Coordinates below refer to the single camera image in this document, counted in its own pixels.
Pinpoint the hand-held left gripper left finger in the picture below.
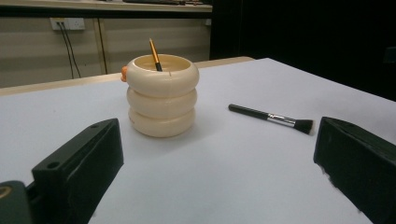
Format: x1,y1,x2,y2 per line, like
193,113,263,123
31,118,125,224

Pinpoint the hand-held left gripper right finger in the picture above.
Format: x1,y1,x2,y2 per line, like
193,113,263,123
313,116,396,224

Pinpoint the cream ringed cup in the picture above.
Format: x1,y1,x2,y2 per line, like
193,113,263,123
120,53,200,138

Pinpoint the black makeup brush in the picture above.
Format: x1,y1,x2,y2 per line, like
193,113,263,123
228,103,316,135

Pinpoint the thin black and orange pencil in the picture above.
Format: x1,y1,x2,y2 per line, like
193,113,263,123
148,37,163,73

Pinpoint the wooden table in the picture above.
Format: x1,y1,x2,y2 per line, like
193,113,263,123
0,55,255,97

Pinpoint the white table mat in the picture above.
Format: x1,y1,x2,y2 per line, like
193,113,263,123
0,57,396,224

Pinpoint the black curtain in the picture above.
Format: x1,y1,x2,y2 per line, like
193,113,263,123
209,0,396,102

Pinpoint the black wall cable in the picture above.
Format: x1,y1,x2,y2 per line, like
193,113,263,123
64,22,82,78
57,22,76,79

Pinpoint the white wall socket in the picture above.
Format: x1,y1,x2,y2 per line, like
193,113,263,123
49,17,86,32

